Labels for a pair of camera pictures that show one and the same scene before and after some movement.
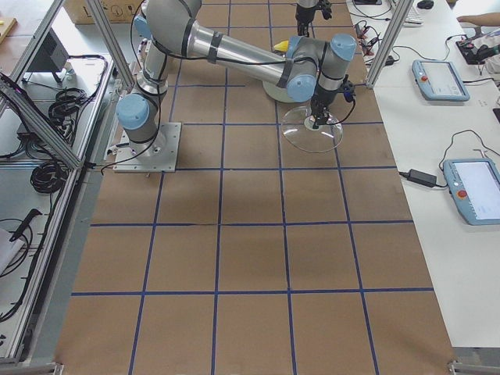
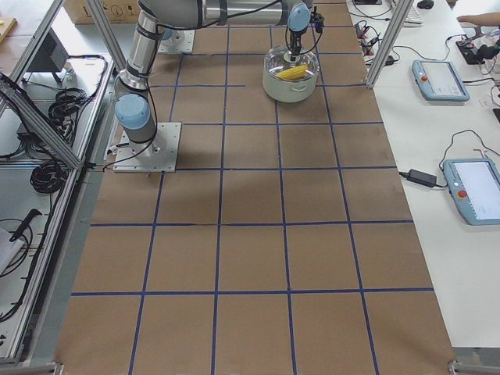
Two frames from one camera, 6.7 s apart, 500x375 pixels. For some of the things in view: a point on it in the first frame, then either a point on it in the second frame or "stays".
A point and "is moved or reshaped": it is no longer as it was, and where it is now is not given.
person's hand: (486, 19) stays
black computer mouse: (427, 5) stays
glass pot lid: (319, 138) is moved or reshaped
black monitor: (51, 55) stays
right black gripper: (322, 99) → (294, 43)
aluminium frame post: (389, 44) stays
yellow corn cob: (282, 46) is moved or reshaped
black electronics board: (473, 56) stays
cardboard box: (117, 11) stays
